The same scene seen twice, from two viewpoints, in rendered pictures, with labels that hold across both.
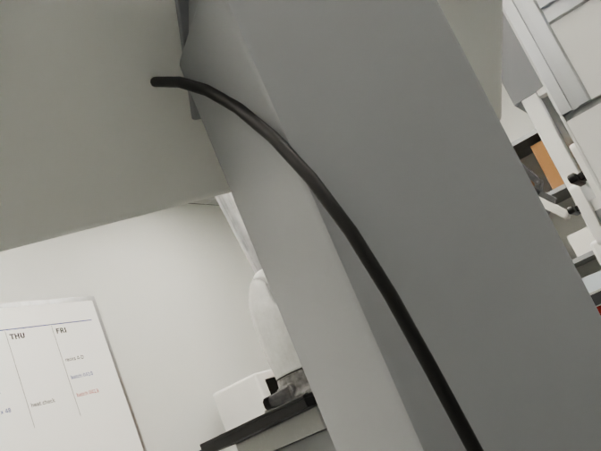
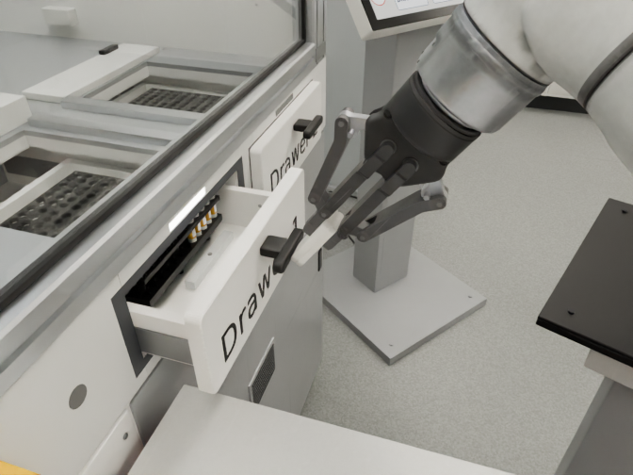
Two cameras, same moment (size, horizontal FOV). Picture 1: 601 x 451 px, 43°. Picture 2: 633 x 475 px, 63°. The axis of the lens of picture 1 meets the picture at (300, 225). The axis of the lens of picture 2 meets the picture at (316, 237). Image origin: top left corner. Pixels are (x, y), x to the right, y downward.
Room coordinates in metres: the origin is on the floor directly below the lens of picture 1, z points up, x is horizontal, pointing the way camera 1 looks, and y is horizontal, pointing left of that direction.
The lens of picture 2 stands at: (1.87, -0.53, 1.25)
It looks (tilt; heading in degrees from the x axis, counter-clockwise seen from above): 36 degrees down; 170
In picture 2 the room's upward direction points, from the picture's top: straight up
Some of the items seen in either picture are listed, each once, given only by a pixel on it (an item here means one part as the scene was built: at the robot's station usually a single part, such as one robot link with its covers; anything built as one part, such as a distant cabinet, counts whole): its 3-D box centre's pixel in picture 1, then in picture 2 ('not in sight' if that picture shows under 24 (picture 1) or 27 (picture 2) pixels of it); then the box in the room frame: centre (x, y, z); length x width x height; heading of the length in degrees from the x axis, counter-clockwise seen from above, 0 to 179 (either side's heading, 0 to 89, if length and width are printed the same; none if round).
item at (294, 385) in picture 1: (310, 383); not in sight; (1.50, 0.10, 0.81); 0.22 x 0.18 x 0.06; 130
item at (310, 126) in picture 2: (584, 175); (306, 125); (1.11, -0.41, 0.91); 0.07 x 0.04 x 0.01; 153
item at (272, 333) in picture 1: (293, 315); not in sight; (1.52, 0.08, 0.95); 0.18 x 0.16 x 0.22; 177
